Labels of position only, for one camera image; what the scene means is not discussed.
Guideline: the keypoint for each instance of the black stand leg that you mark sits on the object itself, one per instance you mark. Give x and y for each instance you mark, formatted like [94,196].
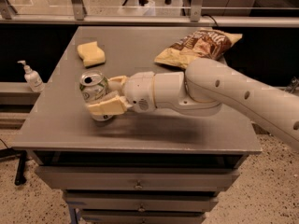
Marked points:
[22,156]

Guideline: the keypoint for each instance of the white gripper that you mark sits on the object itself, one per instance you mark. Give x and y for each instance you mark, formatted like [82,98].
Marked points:
[139,89]

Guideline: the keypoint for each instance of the yellow sponge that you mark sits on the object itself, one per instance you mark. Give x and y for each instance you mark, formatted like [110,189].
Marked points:
[91,54]

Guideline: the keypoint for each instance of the grey drawer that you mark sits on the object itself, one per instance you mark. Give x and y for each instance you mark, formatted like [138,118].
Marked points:
[137,179]
[141,202]
[142,218]

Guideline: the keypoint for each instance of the white pump sanitizer bottle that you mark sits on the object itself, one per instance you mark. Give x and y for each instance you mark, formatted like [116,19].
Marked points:
[32,78]

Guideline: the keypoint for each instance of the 7up soda can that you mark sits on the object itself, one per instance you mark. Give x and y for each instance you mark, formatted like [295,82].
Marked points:
[93,86]

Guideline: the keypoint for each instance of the bottom grey drawer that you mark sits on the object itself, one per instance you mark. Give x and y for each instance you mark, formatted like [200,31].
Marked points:
[142,218]

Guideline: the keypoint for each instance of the metal railing frame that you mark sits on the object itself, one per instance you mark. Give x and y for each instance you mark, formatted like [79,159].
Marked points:
[223,13]

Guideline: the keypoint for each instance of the middle grey drawer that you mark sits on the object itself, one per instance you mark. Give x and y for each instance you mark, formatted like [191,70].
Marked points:
[141,202]

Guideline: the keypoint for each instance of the grey drawer cabinet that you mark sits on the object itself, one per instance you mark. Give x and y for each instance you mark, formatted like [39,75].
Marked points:
[59,131]

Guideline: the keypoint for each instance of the brown chip bag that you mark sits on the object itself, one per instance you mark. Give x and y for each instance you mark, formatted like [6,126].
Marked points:
[203,43]

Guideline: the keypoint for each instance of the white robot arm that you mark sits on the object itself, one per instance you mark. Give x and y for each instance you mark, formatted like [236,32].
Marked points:
[200,90]

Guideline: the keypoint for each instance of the top grey drawer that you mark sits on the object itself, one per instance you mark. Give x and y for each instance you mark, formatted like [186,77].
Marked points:
[137,179]

